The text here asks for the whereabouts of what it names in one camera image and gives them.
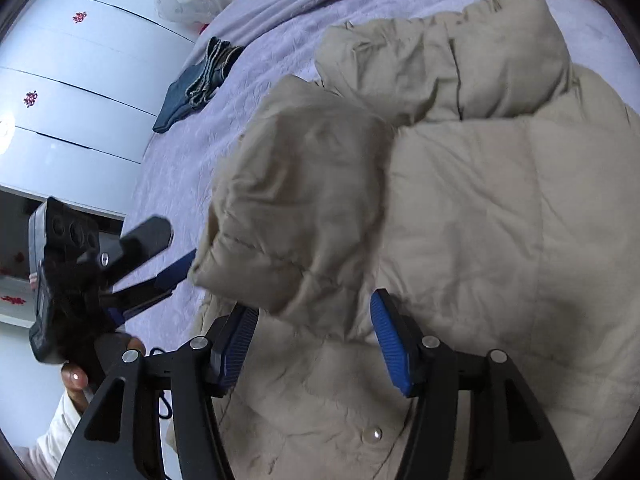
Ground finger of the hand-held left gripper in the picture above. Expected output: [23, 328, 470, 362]
[107, 249, 197, 322]
[100, 216, 173, 283]

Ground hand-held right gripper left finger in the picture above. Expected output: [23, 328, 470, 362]
[52, 305, 261, 480]

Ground white wardrobe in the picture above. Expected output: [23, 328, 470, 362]
[0, 0, 201, 221]

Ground folded blue jeans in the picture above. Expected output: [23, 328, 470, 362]
[152, 37, 246, 134]

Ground black cable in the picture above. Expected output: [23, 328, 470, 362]
[149, 347, 175, 419]

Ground beige puffer jacket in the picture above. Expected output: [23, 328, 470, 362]
[165, 0, 640, 480]

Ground lilac bed sheet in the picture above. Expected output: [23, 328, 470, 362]
[112, 0, 640, 341]

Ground white plastic bag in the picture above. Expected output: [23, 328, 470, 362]
[155, 0, 231, 26]

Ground person's left hand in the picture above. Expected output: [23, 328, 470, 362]
[60, 337, 148, 416]

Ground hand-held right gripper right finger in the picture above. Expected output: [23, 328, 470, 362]
[370, 288, 576, 480]

